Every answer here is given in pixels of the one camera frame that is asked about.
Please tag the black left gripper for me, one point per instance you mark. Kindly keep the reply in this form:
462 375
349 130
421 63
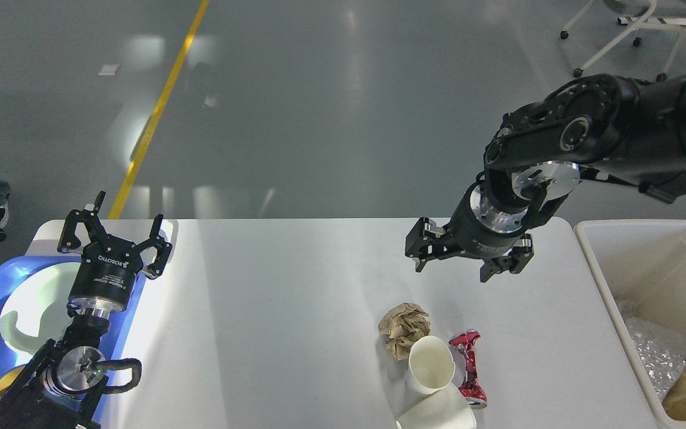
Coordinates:
106 277

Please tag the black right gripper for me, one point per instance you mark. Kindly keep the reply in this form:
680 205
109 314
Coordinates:
497 238

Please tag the brown paper ball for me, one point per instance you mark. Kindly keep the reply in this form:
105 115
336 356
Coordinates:
402 327

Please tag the dark grey mug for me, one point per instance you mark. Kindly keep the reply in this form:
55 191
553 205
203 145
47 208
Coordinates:
9 378

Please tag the foil sheet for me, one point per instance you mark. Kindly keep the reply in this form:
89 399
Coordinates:
662 352

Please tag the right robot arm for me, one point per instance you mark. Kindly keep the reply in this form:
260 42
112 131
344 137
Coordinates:
601 128

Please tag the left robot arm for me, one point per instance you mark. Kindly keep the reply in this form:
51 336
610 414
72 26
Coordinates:
62 384

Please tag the floor outlet cover left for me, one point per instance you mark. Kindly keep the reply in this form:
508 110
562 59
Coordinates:
478 203

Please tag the floor outlet cover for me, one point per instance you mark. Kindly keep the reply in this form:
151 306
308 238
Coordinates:
478 203
509 202

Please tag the floor outlet cover right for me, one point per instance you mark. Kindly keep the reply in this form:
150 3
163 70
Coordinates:
509 202

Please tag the white paper cup upright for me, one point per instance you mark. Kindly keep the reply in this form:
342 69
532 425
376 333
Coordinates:
430 366

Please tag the crushed red soda can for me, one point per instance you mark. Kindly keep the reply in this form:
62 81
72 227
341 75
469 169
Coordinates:
470 389

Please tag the white paper cup lying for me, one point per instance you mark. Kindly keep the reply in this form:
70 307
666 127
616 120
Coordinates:
447 408

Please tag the beige waste bin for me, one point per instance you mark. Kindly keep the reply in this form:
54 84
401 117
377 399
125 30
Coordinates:
642 260

